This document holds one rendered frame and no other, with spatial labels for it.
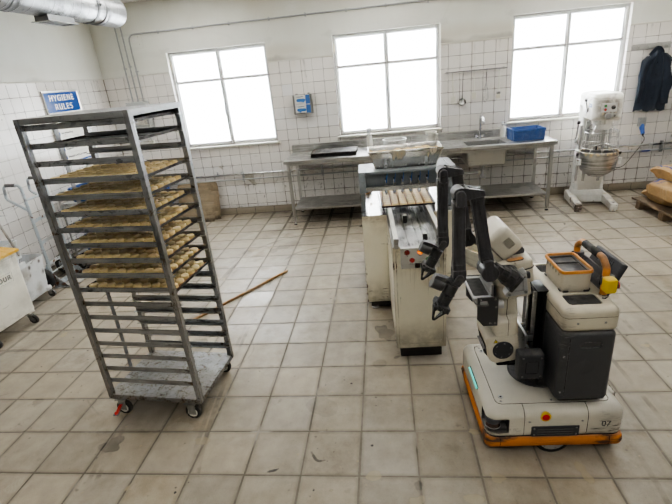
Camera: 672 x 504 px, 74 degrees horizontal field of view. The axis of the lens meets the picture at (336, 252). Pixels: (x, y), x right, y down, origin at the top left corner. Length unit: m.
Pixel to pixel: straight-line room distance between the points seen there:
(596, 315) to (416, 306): 1.15
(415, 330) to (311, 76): 4.30
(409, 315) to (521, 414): 0.97
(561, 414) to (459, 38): 5.03
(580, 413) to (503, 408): 0.36
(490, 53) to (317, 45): 2.25
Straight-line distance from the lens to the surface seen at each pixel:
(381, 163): 3.43
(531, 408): 2.51
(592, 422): 2.64
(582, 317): 2.30
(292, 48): 6.55
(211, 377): 3.08
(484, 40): 6.58
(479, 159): 6.07
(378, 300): 3.76
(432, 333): 3.13
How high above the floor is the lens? 1.89
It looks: 22 degrees down
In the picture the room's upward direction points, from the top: 6 degrees counter-clockwise
